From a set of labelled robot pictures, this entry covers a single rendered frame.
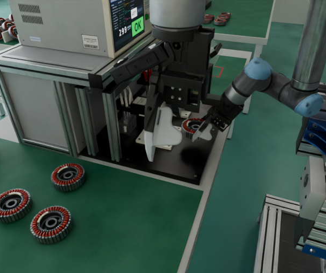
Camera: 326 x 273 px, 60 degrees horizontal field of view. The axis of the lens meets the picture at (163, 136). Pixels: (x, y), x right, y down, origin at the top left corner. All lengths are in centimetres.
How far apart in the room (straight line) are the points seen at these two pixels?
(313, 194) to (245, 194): 135
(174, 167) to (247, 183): 116
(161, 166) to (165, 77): 64
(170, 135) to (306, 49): 53
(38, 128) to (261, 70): 83
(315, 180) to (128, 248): 51
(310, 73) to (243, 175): 140
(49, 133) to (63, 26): 40
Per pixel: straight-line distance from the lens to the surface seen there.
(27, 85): 110
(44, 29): 112
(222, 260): 172
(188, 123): 109
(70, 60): 100
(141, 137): 114
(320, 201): 74
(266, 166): 230
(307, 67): 87
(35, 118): 116
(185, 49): 42
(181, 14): 38
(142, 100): 111
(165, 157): 106
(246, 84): 93
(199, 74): 42
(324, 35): 84
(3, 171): 118
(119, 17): 100
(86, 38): 102
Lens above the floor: 146
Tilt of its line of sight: 36 degrees down
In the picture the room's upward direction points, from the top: straight up
